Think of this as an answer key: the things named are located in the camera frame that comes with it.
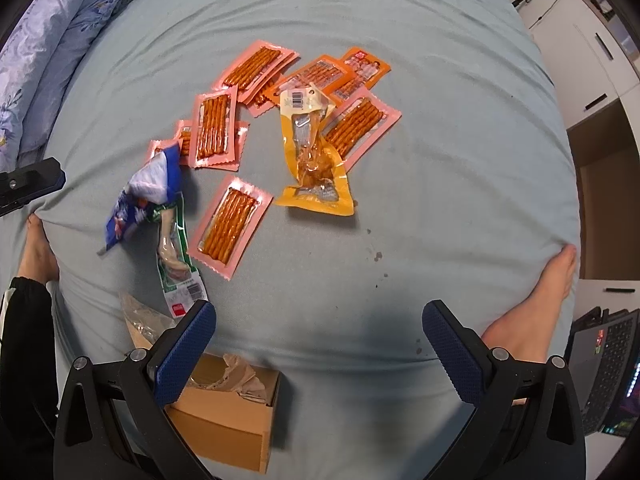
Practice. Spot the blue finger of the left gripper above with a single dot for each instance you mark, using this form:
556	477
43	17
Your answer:
23	185

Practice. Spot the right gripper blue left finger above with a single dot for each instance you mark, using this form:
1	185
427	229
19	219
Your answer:
177	351

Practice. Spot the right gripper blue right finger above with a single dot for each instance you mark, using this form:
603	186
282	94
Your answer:
456	348

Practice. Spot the green chicken foot packet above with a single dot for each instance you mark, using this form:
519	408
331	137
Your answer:
180	280

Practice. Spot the cardboard box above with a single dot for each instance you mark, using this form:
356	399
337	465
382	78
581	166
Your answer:
229	425

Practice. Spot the blue white snack bag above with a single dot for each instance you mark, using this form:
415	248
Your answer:
156	183

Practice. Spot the pink stick snack pack front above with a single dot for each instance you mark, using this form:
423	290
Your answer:
228	225

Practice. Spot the pink stick snack pack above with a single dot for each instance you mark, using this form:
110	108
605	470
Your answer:
253	68
228	225
213	128
357	124

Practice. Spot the yellow chicken snack pouch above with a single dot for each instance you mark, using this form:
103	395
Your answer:
321	182

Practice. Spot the clear plastic wrap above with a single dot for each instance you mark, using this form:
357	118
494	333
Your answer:
144	325

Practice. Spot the right bare foot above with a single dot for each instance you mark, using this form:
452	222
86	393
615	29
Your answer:
526	330

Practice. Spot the bare foot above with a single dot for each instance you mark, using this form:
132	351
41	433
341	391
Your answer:
38	262
526	330

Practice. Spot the left bare foot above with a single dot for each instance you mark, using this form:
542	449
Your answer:
38	262

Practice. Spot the black laptop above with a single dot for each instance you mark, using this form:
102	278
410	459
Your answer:
603	357

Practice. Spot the pink pack under left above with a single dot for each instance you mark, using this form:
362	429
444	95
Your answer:
182	138

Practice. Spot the pink pack under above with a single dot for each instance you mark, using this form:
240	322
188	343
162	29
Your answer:
260	103
182	138

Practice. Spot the pink pack under top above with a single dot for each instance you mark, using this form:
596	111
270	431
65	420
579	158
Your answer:
260	103

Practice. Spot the pink stick snack pack top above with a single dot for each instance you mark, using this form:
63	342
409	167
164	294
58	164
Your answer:
253	68

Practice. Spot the orange snack pack rear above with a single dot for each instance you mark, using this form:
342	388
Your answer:
368	71

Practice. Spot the orange snack pack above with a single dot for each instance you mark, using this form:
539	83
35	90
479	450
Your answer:
368	71
325	72

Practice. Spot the white cabinet drawers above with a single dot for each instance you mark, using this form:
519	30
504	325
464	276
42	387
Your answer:
587	64

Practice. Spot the orange snack pack front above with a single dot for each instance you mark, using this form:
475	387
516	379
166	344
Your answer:
325	72

